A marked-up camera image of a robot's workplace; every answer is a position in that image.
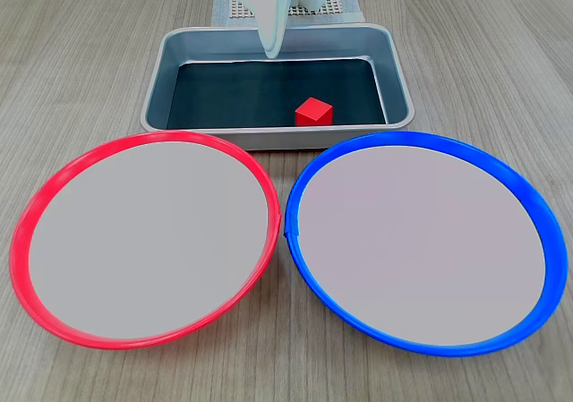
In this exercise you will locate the small red cube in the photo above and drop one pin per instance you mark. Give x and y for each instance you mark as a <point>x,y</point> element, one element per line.
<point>313,113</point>

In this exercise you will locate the black tray mat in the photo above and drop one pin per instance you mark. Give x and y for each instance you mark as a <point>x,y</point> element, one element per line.
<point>250,93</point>

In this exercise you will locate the steel tray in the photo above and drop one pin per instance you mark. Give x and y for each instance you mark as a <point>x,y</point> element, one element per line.
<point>394,79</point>

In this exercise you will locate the red-rimmed white plate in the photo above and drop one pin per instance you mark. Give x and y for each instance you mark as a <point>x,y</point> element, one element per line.
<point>147,241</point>

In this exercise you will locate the blue-rimmed white plate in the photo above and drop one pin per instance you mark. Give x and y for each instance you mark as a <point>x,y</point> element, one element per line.
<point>421,245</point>

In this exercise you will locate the pale perforated base plate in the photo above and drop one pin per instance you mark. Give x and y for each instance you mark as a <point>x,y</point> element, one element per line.
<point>333,8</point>

